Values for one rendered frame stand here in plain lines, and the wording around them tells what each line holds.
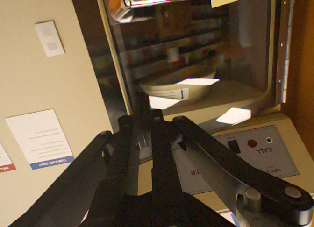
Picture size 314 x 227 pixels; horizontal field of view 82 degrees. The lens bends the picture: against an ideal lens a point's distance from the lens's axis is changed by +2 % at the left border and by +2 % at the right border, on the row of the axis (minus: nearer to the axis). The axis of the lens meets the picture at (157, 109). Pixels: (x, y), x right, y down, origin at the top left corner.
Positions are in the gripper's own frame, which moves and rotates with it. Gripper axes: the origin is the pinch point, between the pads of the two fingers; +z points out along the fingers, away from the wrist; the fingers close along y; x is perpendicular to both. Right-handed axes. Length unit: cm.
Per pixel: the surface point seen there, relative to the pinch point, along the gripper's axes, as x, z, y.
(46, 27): 19, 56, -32
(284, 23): 6.0, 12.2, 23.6
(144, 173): -13.6, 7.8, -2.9
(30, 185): -47, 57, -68
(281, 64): -0.4, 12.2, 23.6
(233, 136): -11.1, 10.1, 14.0
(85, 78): -2, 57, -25
